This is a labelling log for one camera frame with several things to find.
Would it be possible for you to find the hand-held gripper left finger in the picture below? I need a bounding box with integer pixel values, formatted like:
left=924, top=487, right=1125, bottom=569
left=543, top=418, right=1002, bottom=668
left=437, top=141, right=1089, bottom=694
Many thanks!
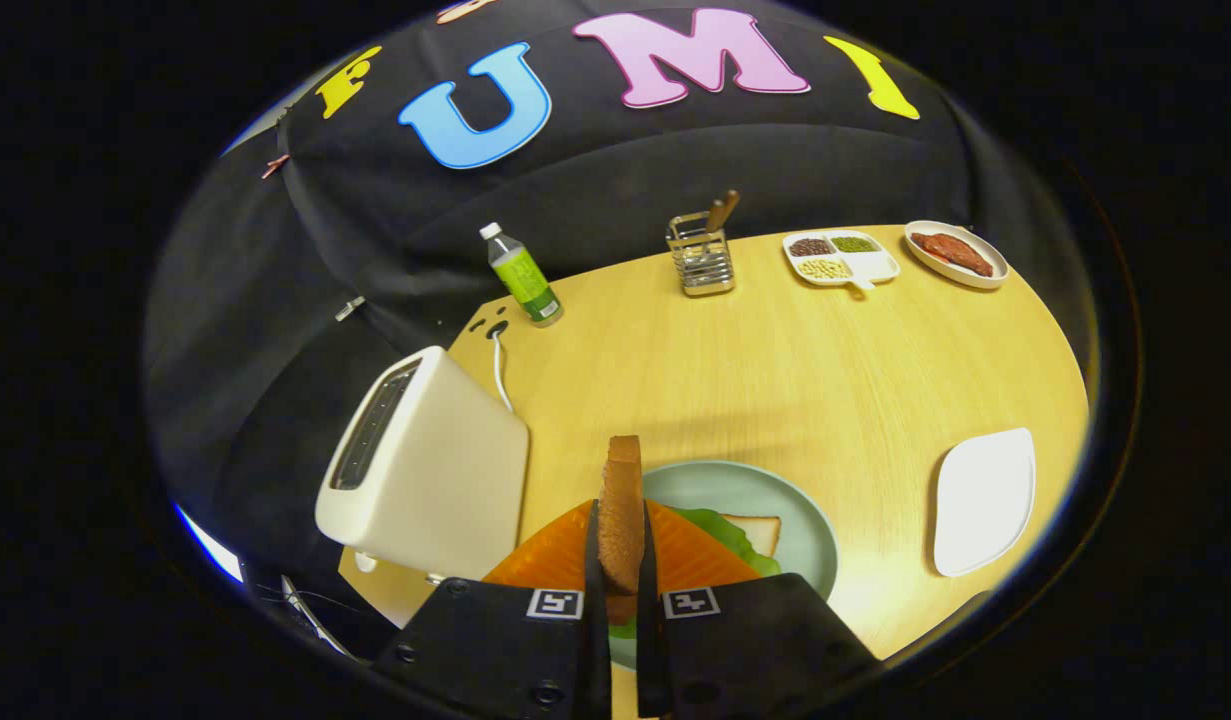
left=370, top=498, right=613, bottom=716

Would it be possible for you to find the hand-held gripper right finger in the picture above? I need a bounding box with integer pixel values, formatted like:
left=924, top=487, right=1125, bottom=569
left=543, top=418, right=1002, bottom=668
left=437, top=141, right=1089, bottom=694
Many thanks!
left=635, top=500, right=881, bottom=716

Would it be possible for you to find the toasted bread slice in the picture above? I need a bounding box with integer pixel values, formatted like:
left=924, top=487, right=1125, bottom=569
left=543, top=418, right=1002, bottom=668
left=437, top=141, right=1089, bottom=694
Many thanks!
left=597, top=435, right=646, bottom=596

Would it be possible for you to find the green lettuce leaf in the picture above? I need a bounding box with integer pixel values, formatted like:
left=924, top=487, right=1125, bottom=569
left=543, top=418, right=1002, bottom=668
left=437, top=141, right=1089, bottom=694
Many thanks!
left=610, top=507, right=782, bottom=641

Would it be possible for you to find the white bread slice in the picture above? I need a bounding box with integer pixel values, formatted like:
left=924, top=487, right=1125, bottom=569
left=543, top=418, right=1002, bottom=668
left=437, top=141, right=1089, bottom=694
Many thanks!
left=720, top=514, right=782, bottom=559

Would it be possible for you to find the pale green round plate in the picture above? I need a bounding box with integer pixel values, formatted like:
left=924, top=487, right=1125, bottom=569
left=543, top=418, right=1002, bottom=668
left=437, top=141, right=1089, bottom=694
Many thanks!
left=608, top=460, right=839, bottom=671

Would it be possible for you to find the white toaster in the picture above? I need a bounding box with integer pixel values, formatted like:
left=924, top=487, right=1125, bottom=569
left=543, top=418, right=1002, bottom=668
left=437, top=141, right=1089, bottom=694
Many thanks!
left=315, top=346, right=531, bottom=583

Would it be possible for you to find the green label plastic bottle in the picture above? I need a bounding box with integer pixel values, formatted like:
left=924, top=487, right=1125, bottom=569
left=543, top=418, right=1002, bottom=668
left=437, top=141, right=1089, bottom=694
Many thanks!
left=479, top=222, right=565, bottom=329

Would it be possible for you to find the white square plate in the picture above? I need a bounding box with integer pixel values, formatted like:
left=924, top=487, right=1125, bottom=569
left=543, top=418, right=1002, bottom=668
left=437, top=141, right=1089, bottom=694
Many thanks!
left=933, top=427, right=1037, bottom=579

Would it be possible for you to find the white divided dish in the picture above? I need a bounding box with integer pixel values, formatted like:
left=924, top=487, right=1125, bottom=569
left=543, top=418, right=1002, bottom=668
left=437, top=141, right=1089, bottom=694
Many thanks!
left=782, top=229, right=901, bottom=293

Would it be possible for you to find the black backdrop cloth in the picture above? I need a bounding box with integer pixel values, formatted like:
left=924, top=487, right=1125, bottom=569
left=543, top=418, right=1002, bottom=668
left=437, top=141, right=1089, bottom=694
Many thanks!
left=140, top=0, right=1086, bottom=561

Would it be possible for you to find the round white meat plate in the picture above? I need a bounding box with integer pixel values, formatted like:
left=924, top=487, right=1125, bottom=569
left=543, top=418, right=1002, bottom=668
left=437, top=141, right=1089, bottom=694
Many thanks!
left=904, top=220, right=1010, bottom=291

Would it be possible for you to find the brown steak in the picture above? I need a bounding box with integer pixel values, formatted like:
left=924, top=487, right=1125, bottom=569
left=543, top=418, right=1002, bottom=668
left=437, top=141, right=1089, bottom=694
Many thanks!
left=912, top=232, right=994, bottom=278

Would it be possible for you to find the white toaster cable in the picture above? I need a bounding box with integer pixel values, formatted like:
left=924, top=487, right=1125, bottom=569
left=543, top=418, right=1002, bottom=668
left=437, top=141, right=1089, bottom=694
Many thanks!
left=487, top=322, right=516, bottom=413

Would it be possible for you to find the metal wire utensil holder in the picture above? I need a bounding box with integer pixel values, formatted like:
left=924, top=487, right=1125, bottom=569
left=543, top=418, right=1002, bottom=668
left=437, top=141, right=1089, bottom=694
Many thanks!
left=665, top=212, right=736, bottom=298

